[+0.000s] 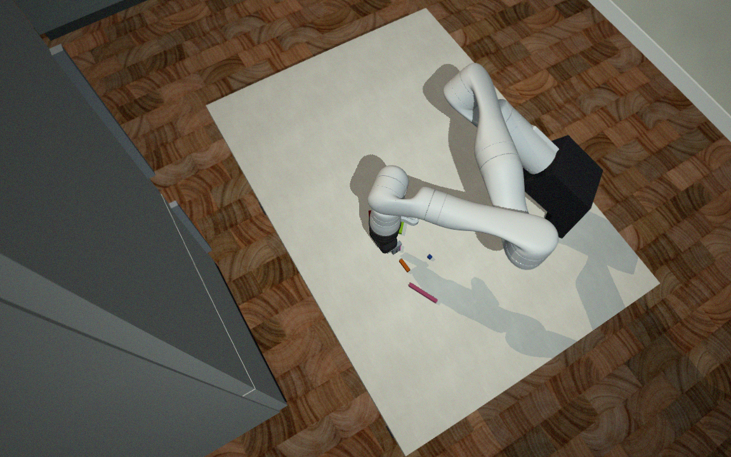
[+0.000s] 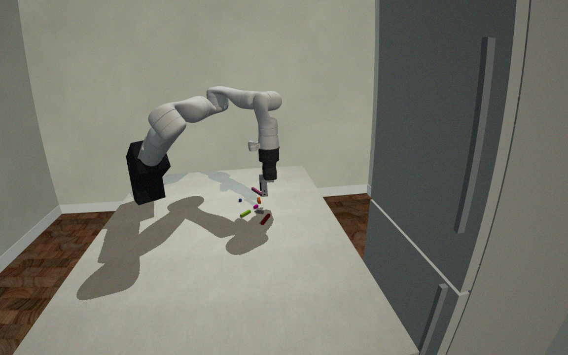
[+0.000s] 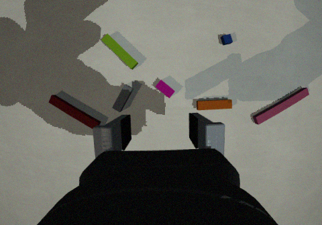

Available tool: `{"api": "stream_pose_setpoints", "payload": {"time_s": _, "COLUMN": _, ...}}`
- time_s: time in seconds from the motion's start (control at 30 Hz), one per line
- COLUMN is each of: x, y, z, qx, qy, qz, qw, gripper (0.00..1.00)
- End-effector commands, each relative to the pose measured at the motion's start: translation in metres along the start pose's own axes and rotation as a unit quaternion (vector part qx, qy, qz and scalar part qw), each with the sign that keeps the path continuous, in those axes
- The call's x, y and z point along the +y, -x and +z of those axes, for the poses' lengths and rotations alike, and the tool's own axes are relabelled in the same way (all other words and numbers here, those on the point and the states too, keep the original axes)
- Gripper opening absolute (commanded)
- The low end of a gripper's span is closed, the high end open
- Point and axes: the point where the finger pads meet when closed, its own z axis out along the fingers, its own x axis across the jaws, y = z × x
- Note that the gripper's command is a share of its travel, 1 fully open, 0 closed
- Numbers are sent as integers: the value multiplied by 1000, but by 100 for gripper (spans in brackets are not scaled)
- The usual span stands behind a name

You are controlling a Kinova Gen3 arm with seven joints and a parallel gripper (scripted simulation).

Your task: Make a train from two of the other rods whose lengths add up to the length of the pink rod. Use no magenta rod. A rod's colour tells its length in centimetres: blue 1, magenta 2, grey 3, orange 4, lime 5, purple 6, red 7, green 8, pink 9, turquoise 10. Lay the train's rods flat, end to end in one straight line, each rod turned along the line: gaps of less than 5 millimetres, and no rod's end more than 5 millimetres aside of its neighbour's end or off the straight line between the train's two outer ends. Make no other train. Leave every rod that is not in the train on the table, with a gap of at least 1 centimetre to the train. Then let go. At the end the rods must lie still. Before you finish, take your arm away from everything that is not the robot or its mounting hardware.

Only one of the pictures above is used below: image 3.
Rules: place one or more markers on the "dark red rod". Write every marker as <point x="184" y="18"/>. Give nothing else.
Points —
<point x="74" y="112"/>

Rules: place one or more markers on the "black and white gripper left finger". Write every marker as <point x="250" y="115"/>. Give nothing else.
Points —
<point x="115" y="135"/>

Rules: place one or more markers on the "magenta rod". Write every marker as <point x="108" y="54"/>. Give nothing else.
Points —
<point x="163" y="87"/>

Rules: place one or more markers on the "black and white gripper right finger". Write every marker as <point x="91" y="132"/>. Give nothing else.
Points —
<point x="206" y="134"/>

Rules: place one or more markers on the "pink rod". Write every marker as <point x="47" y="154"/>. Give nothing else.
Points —
<point x="280" y="106"/>

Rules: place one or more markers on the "dark grey rod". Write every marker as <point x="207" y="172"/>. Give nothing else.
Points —
<point x="122" y="98"/>

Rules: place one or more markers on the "green rectangular rod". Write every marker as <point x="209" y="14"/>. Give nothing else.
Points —
<point x="128" y="60"/>

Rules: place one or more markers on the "small blue cube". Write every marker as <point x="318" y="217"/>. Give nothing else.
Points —
<point x="226" y="39"/>

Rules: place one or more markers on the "orange rod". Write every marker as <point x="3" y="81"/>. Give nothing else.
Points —
<point x="214" y="104"/>

